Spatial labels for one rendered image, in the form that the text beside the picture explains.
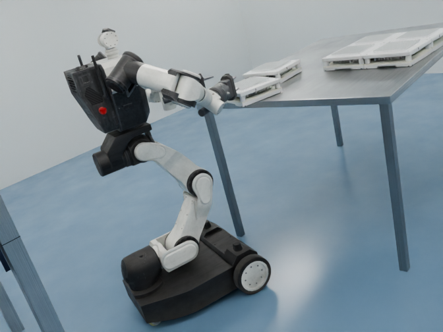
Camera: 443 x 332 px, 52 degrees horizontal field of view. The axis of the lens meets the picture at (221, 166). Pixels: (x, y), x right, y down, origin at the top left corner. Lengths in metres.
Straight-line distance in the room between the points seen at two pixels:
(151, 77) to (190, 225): 0.88
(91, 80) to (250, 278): 1.21
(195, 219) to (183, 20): 4.56
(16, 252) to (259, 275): 1.22
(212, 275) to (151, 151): 0.69
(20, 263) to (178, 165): 0.91
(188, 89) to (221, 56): 5.23
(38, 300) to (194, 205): 0.93
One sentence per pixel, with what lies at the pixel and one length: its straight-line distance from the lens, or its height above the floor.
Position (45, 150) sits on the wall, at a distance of 5.68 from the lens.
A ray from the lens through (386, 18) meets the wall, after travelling 5.79.
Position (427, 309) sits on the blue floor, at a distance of 2.21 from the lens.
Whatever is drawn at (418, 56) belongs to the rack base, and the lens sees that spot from 2.46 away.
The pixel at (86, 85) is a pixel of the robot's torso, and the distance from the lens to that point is 1.99.
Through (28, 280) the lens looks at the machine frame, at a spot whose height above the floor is 0.72.
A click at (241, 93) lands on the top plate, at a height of 0.96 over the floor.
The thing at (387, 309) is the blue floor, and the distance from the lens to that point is 2.21.
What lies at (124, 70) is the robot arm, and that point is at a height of 1.24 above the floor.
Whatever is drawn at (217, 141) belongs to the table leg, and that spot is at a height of 0.65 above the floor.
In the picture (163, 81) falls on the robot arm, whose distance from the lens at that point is 1.73.
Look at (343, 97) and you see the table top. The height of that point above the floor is 0.89.
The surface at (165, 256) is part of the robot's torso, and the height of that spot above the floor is 0.32.
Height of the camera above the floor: 1.46
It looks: 21 degrees down
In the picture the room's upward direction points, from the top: 15 degrees counter-clockwise
